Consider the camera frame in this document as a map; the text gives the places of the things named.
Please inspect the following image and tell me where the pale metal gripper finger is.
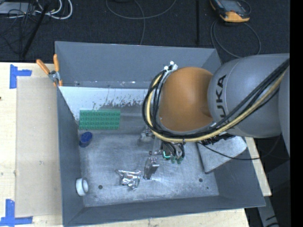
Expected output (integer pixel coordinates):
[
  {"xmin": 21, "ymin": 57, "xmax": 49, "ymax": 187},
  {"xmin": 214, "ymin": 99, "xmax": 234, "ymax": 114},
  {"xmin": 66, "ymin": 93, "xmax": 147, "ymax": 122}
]
[
  {"xmin": 143, "ymin": 157, "xmax": 160, "ymax": 180},
  {"xmin": 138, "ymin": 128, "xmax": 155, "ymax": 147}
]

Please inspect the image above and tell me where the grey metal bin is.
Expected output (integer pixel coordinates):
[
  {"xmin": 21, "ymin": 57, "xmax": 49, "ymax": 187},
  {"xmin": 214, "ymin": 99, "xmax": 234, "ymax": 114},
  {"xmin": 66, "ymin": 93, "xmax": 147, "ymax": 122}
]
[{"xmin": 54, "ymin": 41, "xmax": 267, "ymax": 227}]

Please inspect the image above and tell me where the crumpled silver foil wrapper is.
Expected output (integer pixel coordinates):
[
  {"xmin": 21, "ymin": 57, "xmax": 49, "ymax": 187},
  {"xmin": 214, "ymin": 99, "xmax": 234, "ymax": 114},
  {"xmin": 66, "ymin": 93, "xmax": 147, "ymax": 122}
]
[{"xmin": 115, "ymin": 169, "xmax": 142, "ymax": 191}]

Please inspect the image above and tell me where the green studded flat block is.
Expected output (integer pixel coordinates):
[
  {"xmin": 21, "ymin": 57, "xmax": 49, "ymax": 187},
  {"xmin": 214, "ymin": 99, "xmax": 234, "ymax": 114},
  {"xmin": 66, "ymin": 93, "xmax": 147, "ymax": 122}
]
[{"xmin": 78, "ymin": 109, "xmax": 121, "ymax": 131}]

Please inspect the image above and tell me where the dark blue cup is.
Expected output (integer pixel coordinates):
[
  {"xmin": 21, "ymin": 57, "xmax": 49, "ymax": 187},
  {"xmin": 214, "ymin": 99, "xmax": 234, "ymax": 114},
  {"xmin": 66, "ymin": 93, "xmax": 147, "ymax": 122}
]
[{"xmin": 79, "ymin": 131, "xmax": 93, "ymax": 148}]

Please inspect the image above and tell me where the brown cardboard board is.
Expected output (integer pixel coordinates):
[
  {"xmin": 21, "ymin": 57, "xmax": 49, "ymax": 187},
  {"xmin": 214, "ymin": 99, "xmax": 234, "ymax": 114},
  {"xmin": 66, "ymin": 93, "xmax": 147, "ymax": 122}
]
[{"xmin": 14, "ymin": 76, "xmax": 62, "ymax": 218}]

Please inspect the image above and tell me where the white tape ring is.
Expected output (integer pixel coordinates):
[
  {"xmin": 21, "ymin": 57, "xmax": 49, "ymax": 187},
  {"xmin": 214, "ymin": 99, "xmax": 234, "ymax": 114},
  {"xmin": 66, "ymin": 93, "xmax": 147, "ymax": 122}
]
[{"xmin": 75, "ymin": 177, "xmax": 89, "ymax": 197}]

